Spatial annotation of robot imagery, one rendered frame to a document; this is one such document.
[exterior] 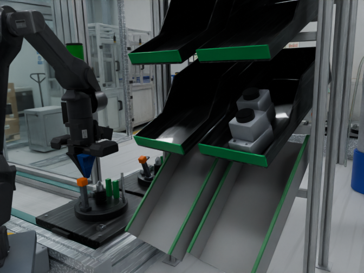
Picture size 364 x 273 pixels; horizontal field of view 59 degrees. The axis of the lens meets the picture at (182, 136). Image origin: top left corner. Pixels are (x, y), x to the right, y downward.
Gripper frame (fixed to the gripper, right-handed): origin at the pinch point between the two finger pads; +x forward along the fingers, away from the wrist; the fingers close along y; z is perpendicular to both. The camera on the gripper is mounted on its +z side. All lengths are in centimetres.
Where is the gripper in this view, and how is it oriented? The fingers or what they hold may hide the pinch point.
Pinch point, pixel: (85, 164)
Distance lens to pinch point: 84.8
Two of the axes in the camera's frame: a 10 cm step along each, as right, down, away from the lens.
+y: -8.4, -1.0, 5.4
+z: 5.5, -2.1, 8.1
